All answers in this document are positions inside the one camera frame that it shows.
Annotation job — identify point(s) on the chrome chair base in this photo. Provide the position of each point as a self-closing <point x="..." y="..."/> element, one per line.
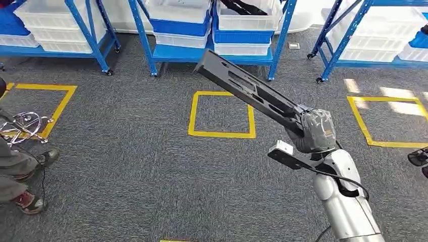
<point x="25" y="122"/>

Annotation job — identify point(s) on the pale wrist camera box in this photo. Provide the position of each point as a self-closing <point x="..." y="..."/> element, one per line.
<point x="282" y="148"/>

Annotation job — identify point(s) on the black plastic parts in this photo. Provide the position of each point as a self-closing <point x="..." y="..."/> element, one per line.
<point x="245" y="7"/>

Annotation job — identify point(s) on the black plastic panel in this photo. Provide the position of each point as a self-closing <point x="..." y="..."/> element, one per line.
<point x="234" y="78"/>

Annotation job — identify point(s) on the white car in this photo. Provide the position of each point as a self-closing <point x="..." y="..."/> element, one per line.
<point x="118" y="16"/>

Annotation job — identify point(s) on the yellow floor tape square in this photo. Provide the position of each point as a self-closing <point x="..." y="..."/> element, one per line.
<point x="220" y="134"/>
<point x="174" y="240"/>
<point x="43" y="87"/>
<point x="394" y="144"/>

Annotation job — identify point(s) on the black chair caster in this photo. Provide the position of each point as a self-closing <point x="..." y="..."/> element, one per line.
<point x="419" y="158"/>

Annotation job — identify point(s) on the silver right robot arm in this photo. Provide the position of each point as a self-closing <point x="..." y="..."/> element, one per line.
<point x="347" y="207"/>

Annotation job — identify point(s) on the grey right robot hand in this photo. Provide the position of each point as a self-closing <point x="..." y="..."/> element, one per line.
<point x="317" y="132"/>

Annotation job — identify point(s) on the person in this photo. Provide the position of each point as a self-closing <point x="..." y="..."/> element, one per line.
<point x="16" y="167"/>

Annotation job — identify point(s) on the blue metal shelf rack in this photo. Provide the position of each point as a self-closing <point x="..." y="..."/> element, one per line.
<point x="367" y="64"/>
<point x="20" y="51"/>
<point x="180" y="55"/>

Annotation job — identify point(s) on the metal floor socket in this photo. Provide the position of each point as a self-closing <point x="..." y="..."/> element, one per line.
<point x="294" y="45"/>

